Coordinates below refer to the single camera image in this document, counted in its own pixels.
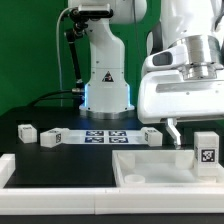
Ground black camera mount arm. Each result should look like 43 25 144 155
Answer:
65 13 87 89

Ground black cables at base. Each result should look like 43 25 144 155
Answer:
26 87 86 108

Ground grey cable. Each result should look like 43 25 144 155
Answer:
55 7 72 108

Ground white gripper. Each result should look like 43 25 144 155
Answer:
137 44 224 148

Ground black camera on mount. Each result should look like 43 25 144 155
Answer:
78 4 113 18

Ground white U-shaped fence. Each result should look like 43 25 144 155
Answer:
0 154 224 215

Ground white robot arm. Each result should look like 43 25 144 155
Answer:
68 0 224 145

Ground white square table top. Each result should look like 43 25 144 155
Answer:
112 150 224 188

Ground tag marker sheet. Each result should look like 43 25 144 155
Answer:
65 130 146 145

